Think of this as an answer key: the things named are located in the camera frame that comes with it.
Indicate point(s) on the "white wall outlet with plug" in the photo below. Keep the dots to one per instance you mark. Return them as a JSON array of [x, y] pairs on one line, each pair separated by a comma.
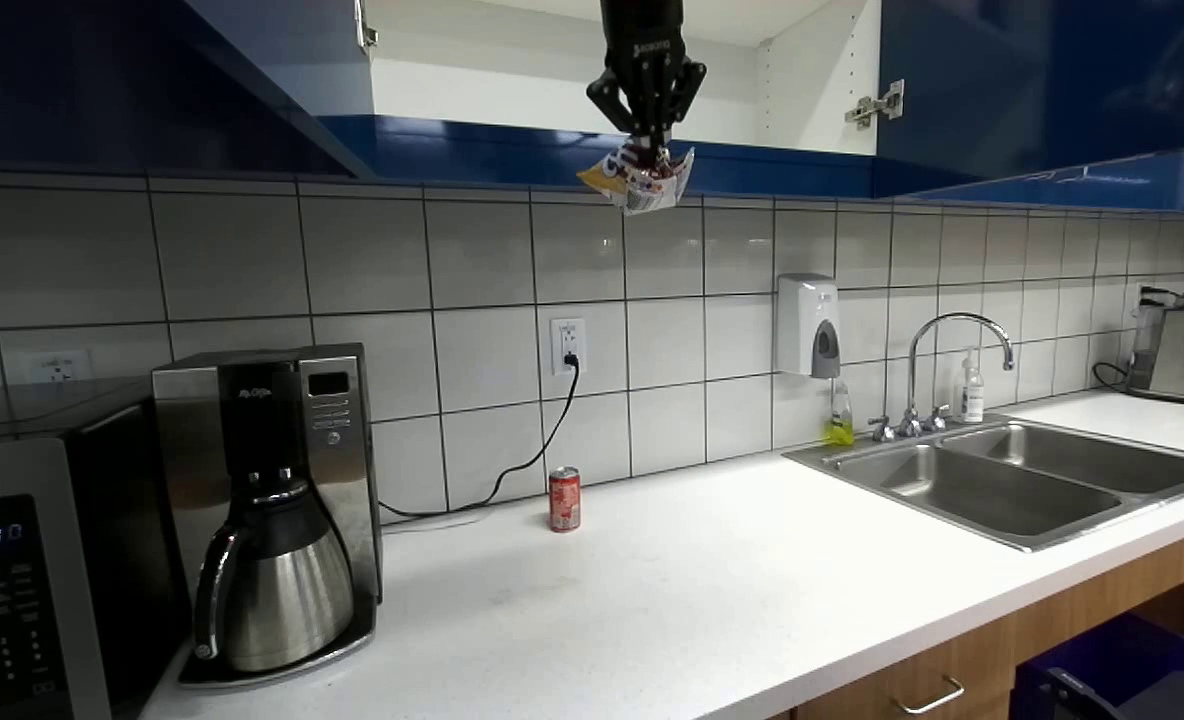
[[570, 348]]

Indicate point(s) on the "white wall soap dispenser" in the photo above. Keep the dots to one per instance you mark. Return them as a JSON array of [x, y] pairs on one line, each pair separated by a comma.
[[810, 325]]

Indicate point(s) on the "black and silver microwave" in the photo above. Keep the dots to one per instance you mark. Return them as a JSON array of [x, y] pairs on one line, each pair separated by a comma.
[[33, 574]]

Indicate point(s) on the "empty white wall outlet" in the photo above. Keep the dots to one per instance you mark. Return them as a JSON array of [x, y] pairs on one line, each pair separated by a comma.
[[60, 367]]

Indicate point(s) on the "yellow and brown snack packet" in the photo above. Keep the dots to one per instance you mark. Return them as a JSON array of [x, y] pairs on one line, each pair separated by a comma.
[[639, 187]]

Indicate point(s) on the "blue open cabinet door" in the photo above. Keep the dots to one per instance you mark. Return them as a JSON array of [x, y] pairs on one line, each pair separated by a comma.
[[287, 66]]

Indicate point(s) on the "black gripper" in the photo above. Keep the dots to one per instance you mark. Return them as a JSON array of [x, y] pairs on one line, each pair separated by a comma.
[[642, 60]]

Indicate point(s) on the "open white cabinet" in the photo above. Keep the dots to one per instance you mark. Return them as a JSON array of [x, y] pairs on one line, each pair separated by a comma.
[[487, 66]]

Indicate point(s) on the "white hand soap bottle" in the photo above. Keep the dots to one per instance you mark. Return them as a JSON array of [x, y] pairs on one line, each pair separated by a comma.
[[973, 398]]

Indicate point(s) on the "red soda can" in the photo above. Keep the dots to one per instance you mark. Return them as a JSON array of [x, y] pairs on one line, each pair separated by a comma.
[[564, 501]]

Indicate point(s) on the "blue cabinet door with hinge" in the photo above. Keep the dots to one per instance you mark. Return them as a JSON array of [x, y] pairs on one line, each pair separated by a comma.
[[1057, 95]]

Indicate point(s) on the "wooden base cabinets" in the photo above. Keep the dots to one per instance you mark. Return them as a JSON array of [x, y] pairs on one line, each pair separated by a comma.
[[1087, 612]]

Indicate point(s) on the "blue bin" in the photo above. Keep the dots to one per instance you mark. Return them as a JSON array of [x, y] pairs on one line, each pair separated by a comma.
[[1112, 673]]

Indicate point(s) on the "chrome sink faucet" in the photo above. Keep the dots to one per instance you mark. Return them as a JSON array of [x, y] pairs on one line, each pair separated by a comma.
[[956, 323]]

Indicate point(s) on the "black and steel coffee maker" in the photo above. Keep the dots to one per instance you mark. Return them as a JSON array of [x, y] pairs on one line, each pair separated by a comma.
[[335, 427]]

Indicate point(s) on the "stainless steel coffee carafe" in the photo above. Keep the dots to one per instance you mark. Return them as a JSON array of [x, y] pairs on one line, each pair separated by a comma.
[[278, 601]]

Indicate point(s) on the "stainless steel double sink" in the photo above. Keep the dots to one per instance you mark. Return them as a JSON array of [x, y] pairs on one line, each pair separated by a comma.
[[1016, 486]]

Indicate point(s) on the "green dish soap bottle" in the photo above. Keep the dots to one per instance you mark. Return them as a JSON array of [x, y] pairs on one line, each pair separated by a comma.
[[842, 431]]

